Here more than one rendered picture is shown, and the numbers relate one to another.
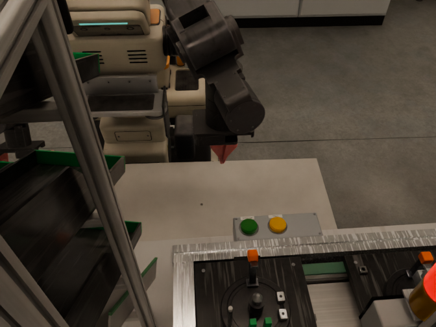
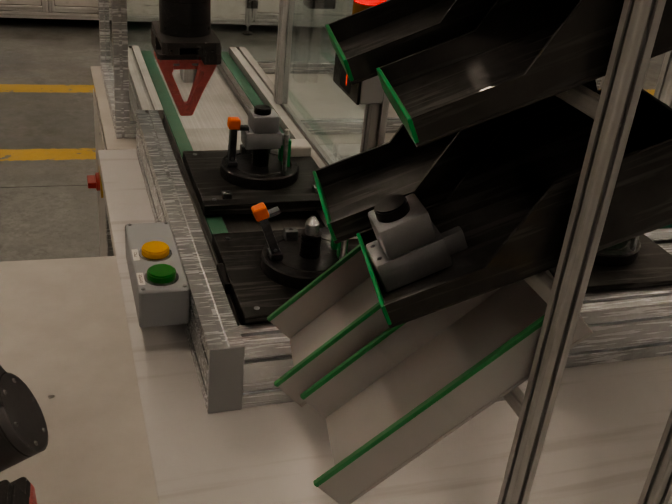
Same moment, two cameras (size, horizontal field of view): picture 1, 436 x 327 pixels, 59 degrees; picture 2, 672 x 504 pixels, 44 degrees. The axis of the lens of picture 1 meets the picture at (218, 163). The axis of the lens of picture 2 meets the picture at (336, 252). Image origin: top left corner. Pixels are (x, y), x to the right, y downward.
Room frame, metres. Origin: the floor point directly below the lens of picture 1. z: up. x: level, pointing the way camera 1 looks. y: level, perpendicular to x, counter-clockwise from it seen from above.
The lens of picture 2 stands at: (0.58, 0.95, 1.56)
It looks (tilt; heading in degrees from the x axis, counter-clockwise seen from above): 28 degrees down; 254
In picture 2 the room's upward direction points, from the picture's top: 6 degrees clockwise
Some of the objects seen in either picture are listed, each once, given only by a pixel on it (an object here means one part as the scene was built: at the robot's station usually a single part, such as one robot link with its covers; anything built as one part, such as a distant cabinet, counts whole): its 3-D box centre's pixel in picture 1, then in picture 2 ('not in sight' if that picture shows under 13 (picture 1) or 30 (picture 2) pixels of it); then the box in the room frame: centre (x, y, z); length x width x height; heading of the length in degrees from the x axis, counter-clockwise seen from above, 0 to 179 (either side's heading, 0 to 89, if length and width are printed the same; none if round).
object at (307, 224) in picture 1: (276, 232); (155, 270); (0.53, -0.14, 0.93); 0.21 x 0.07 x 0.06; 94
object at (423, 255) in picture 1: (422, 268); (237, 139); (0.38, -0.41, 1.04); 0.04 x 0.02 x 0.08; 4
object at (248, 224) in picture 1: (248, 227); (161, 276); (0.53, -0.07, 0.96); 0.04 x 0.04 x 0.02
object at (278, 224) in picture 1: (277, 225); (155, 252); (0.53, -0.14, 0.96); 0.04 x 0.04 x 0.02
